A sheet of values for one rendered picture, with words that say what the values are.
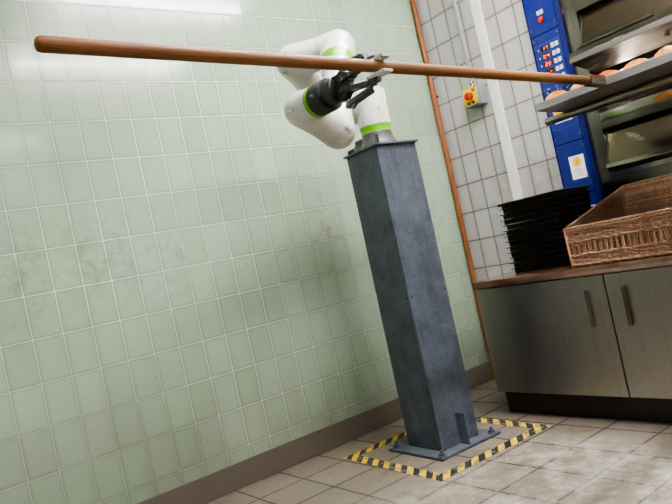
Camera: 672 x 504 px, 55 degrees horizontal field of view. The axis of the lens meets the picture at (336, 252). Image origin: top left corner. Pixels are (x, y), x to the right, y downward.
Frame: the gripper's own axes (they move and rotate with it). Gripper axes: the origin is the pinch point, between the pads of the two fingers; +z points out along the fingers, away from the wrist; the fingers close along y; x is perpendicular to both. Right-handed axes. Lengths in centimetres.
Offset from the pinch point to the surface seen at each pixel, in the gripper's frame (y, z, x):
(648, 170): 30, -18, -155
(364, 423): 118, -121, -65
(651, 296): 75, 2, -102
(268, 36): -62, -124, -52
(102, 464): 101, -122, 49
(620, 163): 25, -26, -150
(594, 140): 12, -38, -154
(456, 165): 4, -118, -154
